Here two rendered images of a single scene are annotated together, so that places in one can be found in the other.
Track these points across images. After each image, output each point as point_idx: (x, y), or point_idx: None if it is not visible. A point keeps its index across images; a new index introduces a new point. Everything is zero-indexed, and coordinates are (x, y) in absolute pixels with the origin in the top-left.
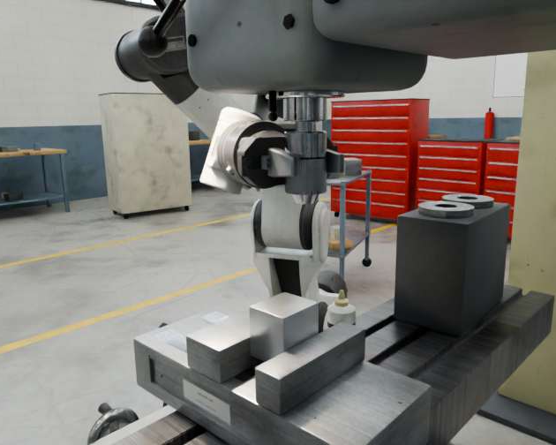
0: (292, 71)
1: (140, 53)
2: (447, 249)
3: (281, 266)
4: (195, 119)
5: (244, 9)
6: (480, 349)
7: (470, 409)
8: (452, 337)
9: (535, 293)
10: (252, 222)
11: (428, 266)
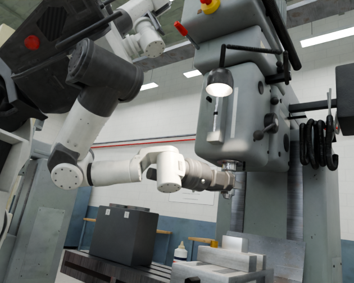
0: (265, 163)
1: (140, 83)
2: (153, 224)
3: None
4: (94, 130)
5: (262, 142)
6: (161, 265)
7: None
8: (151, 265)
9: None
10: None
11: (146, 233)
